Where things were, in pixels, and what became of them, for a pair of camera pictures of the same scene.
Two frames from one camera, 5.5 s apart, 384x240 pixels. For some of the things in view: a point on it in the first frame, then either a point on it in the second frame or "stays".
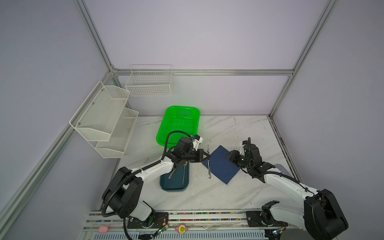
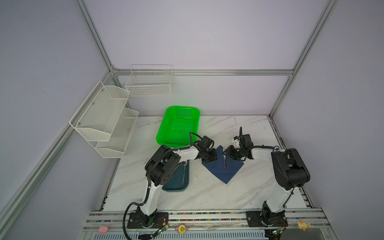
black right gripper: x=233 y=155 → x=230 y=152
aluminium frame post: x=94 y=33 stays
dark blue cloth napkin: x=221 y=167 stays
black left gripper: x=199 y=152 → x=213 y=157
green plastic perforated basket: x=185 y=118 stays
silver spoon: x=184 y=164 stays
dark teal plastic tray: x=177 y=180 stays
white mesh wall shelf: x=103 y=119 stays
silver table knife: x=209 y=170 → x=225 y=164
